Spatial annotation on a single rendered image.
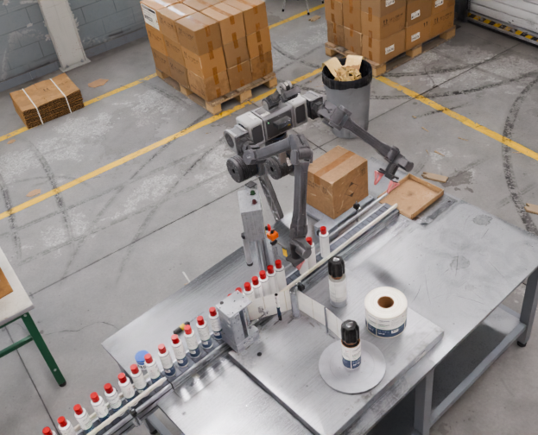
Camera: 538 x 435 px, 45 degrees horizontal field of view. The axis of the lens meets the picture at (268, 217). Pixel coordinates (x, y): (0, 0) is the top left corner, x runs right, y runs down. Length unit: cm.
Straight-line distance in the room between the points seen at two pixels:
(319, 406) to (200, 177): 324
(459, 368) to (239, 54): 391
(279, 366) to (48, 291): 252
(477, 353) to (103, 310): 257
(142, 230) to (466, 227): 270
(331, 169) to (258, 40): 310
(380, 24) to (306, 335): 413
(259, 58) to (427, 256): 366
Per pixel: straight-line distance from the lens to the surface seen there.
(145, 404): 317
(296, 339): 323
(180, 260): 505
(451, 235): 380
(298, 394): 305
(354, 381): 305
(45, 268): 541
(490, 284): 356
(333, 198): 377
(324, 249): 354
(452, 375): 393
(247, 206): 305
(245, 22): 657
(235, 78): 668
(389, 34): 687
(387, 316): 311
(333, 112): 328
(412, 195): 405
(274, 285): 335
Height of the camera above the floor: 339
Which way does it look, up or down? 40 degrees down
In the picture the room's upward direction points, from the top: 9 degrees counter-clockwise
